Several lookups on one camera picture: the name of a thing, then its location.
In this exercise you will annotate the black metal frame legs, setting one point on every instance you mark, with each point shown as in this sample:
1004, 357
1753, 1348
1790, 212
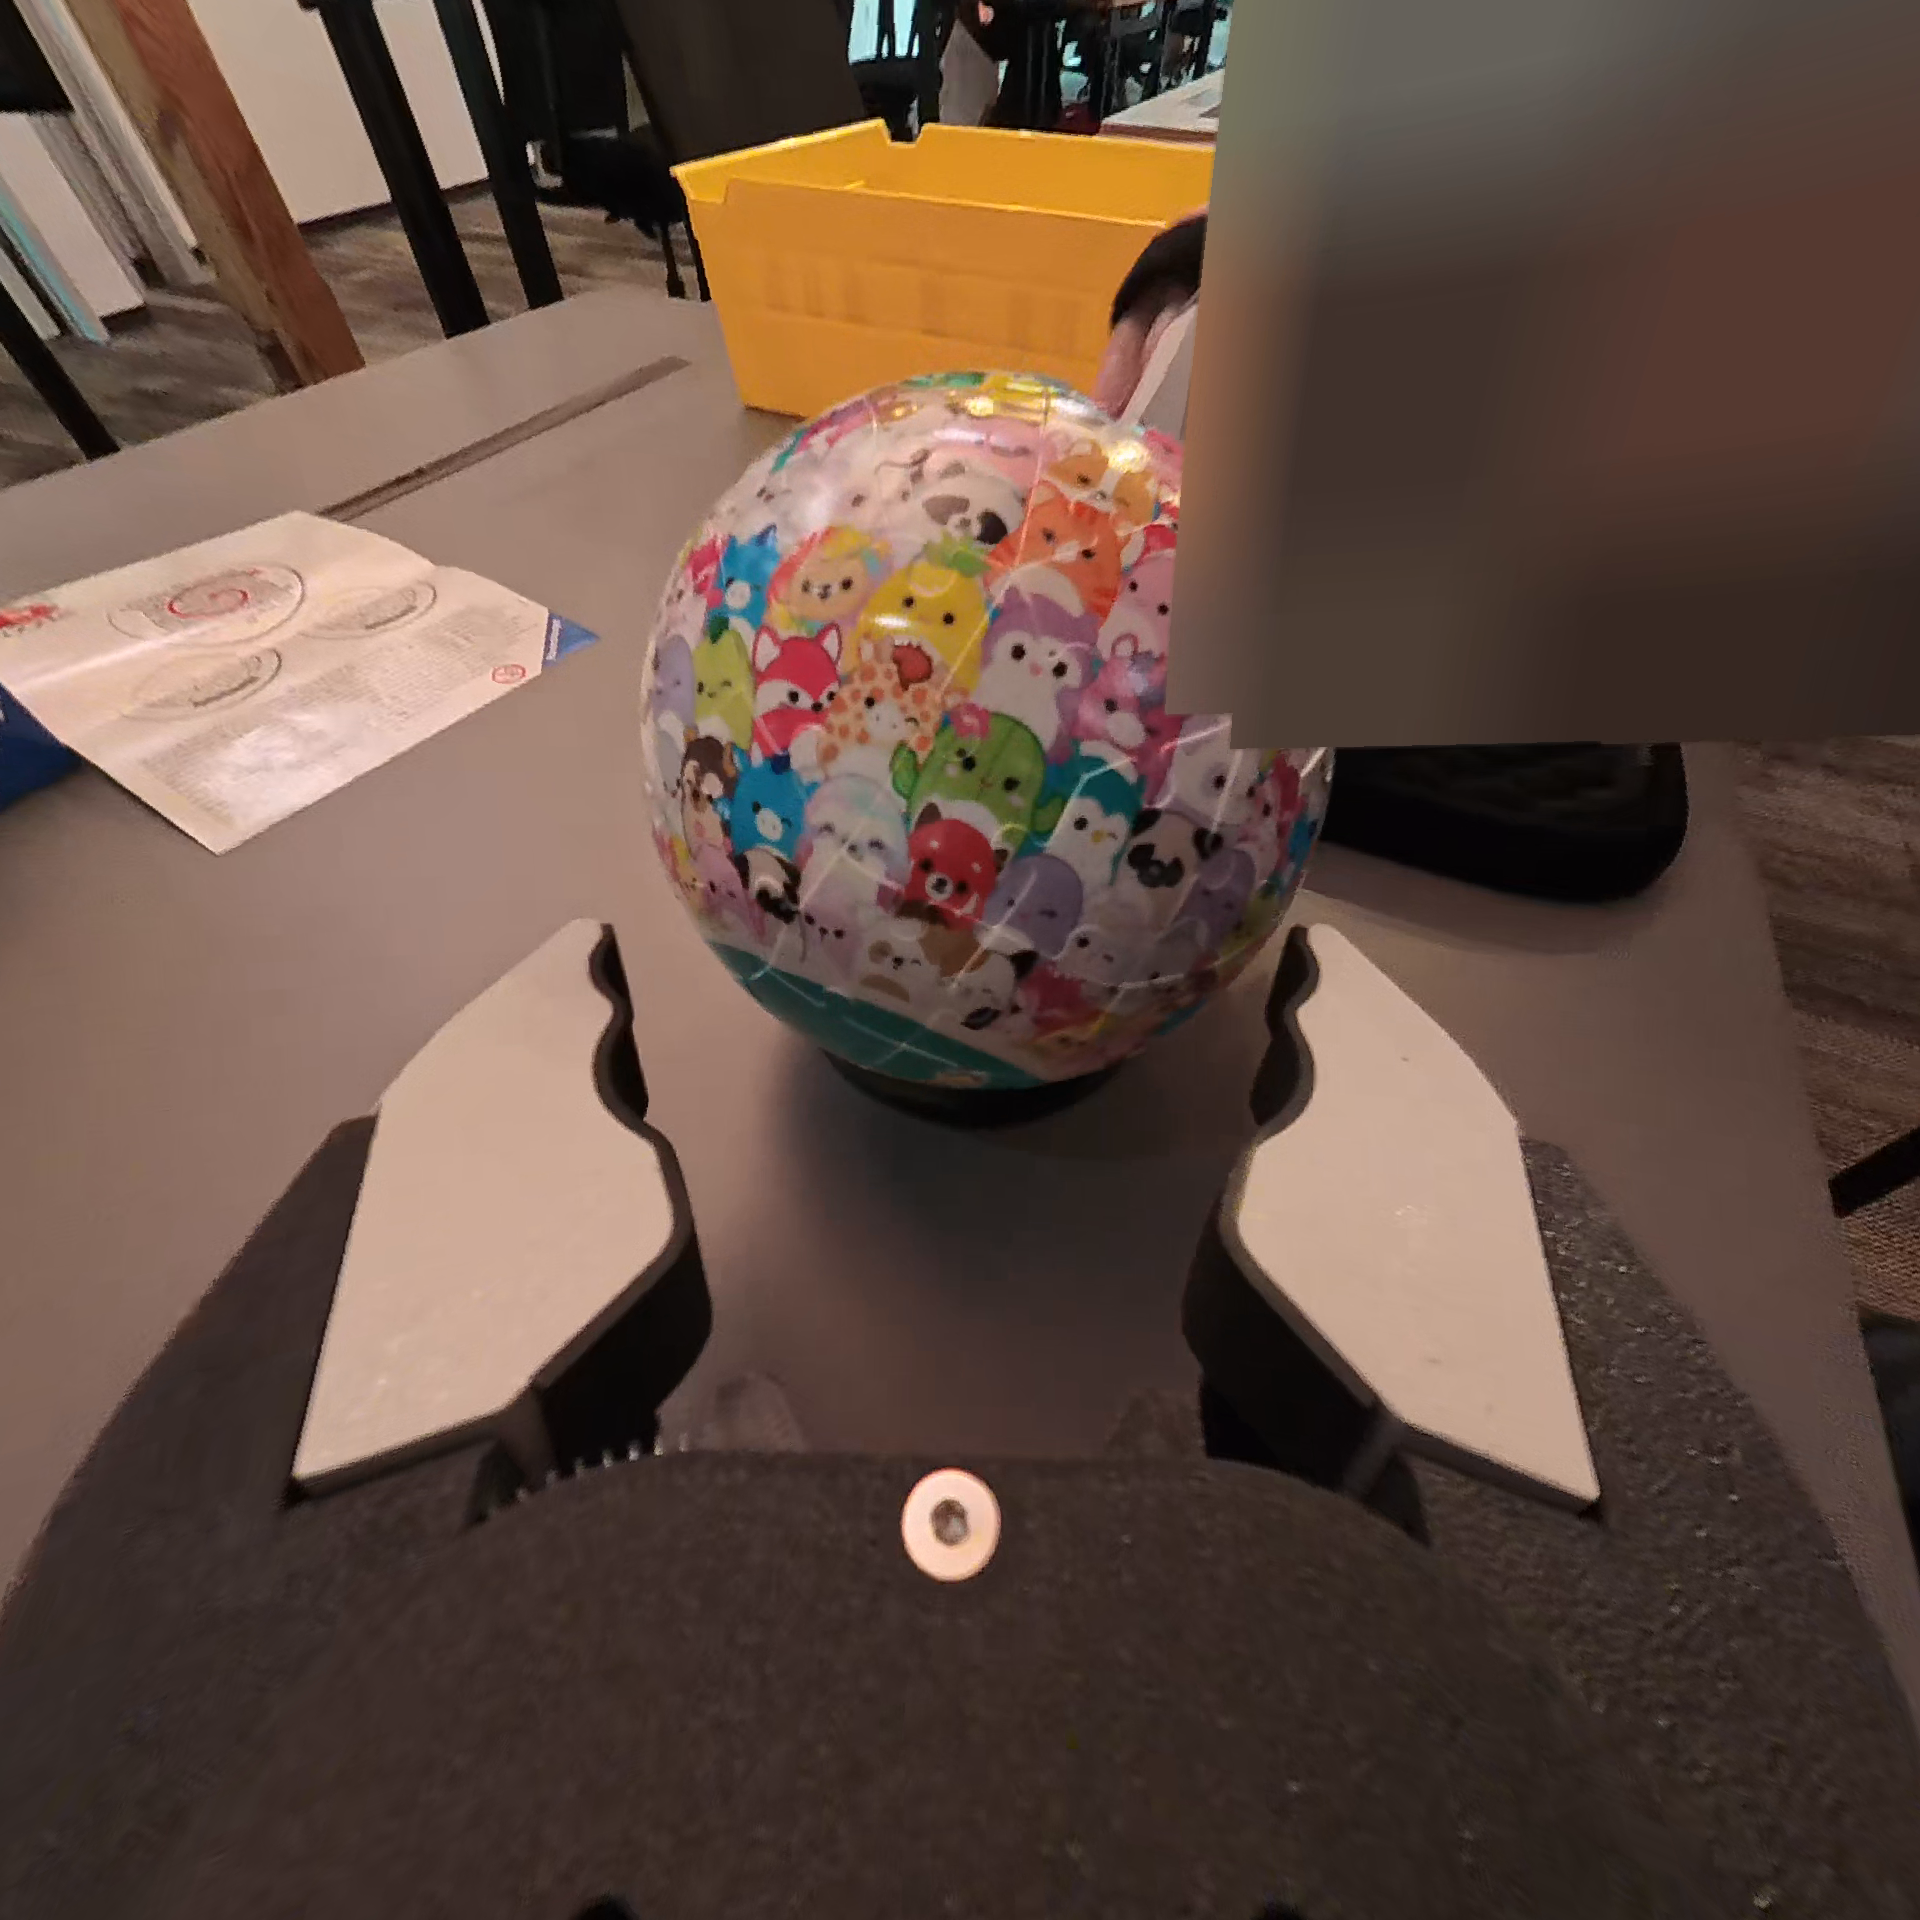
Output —
410, 161

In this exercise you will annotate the black chair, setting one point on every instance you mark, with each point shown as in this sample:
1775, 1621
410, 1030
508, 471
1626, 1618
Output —
753, 68

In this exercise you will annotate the colourful cartoon puzzle ball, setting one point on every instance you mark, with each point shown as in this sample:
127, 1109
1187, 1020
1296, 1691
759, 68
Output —
931, 715

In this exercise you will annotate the yellow plastic bin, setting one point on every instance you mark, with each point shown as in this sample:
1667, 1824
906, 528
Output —
904, 271

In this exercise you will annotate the black mesh chair seat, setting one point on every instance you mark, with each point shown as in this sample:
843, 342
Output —
1501, 822

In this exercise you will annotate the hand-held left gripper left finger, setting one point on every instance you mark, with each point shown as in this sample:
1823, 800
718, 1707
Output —
494, 1236

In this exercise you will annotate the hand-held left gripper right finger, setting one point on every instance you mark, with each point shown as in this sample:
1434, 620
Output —
1395, 1250

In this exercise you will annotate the white instruction leaflet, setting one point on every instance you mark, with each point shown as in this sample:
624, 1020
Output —
290, 659

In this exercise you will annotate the black ball stand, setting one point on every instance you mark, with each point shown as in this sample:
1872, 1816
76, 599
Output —
964, 1097

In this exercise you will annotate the wooden post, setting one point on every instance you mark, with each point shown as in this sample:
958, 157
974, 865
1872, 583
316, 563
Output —
227, 178

